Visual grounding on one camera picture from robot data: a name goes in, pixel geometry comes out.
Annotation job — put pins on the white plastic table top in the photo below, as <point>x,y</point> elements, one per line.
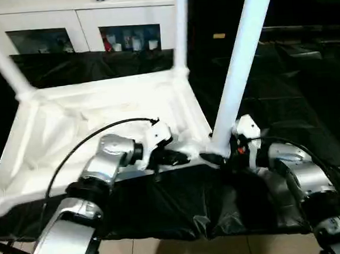
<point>86,116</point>

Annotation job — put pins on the white cabinet with glass doors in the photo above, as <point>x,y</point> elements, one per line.
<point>79,19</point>

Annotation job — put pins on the glossy black mat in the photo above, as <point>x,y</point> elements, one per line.
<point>298,105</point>

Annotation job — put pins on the white plastic table leg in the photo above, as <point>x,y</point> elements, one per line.
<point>2,58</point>
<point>244,56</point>
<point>180,26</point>

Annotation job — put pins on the small red bottle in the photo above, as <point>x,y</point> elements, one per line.
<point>107,45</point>

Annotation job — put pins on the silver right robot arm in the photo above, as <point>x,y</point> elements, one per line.
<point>304,181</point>

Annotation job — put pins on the long black bar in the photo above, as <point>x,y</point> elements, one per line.
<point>304,30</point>

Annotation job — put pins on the small white jar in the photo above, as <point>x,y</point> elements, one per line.
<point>153,45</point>

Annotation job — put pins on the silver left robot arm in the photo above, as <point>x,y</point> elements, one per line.
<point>97,180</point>

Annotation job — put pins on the small tan label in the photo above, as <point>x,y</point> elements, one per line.
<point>219,36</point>

